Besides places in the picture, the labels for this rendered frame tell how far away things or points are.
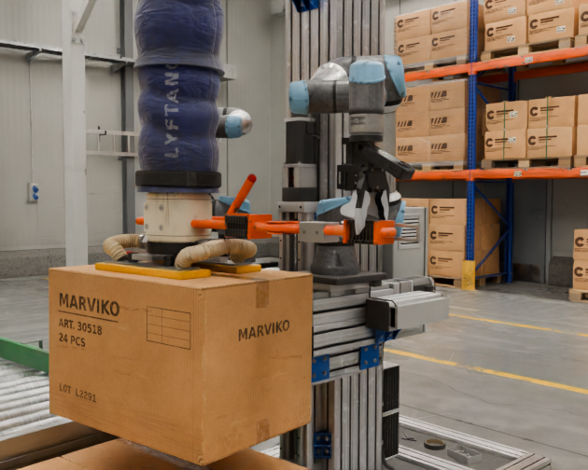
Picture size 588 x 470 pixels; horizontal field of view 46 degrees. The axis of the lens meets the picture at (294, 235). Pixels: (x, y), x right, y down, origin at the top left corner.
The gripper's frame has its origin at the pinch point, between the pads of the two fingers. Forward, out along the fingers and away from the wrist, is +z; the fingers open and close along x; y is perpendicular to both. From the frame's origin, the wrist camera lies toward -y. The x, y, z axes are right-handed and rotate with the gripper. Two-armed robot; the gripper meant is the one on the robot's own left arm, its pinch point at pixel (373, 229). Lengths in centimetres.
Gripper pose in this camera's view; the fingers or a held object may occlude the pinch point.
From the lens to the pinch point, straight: 149.7
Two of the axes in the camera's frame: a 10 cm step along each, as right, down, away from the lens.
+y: -7.9, -0.5, 6.2
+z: 0.0, 10.0, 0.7
